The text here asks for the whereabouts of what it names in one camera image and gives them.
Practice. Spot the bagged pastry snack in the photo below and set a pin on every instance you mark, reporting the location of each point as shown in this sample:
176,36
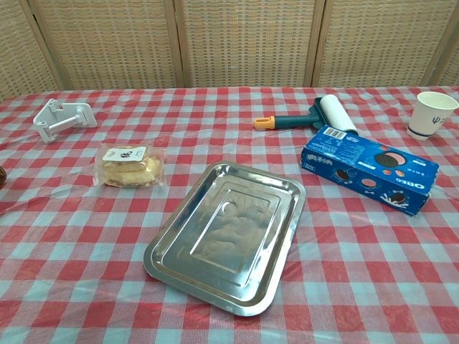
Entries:
130,168

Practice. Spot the woven rattan folding screen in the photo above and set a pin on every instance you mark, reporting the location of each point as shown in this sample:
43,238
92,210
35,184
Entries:
229,43

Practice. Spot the red white checkered tablecloth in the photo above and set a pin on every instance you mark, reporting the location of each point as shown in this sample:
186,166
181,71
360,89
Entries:
71,251

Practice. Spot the white plastic bracket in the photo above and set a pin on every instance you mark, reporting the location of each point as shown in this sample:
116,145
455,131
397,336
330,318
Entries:
66,118

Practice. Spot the white paper cup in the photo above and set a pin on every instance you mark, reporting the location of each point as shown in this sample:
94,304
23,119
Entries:
430,114

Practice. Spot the dark brown round object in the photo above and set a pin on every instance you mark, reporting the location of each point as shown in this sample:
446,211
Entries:
1,176

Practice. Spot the blue Oreo cookie box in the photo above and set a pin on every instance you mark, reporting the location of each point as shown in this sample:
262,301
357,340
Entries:
369,168

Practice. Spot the silver metal tray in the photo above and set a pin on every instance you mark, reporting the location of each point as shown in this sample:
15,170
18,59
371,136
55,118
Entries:
226,238

